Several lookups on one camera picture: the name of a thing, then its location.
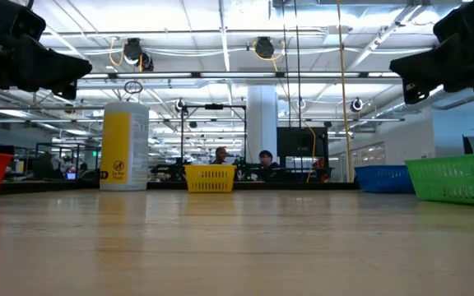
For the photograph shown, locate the person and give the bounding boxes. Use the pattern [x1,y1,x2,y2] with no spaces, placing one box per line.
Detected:
[258,150,281,182]
[211,146,229,165]
[35,151,63,180]

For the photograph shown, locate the yellow white wipes canister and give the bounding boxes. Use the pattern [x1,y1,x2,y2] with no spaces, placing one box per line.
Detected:
[100,101,151,192]

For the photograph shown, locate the green plastic basket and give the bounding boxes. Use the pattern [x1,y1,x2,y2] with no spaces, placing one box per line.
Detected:
[404,151,474,208]

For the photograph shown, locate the blue plastic basket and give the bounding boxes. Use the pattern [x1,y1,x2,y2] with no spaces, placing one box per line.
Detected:
[354,164,416,194]

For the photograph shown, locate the long ceiling light strip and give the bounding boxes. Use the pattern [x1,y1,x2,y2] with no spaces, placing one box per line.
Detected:
[78,72,402,79]

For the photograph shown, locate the yellow plastic basket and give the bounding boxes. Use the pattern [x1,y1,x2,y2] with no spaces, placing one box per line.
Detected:
[184,164,237,193]

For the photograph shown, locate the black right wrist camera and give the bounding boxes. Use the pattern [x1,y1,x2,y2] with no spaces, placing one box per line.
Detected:
[433,2,474,42]

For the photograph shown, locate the black ceiling cable reel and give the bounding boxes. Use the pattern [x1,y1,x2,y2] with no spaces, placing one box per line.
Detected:
[123,37,155,72]
[254,36,276,59]

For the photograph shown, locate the black hanging cable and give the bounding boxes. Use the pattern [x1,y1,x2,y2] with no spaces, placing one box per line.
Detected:
[281,0,292,124]
[293,0,303,128]

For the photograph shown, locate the black metal table frame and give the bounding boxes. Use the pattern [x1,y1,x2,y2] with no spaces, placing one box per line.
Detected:
[0,180,360,192]

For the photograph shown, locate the black metal stand frame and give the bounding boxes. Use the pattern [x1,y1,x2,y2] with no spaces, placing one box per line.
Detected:
[180,104,248,169]

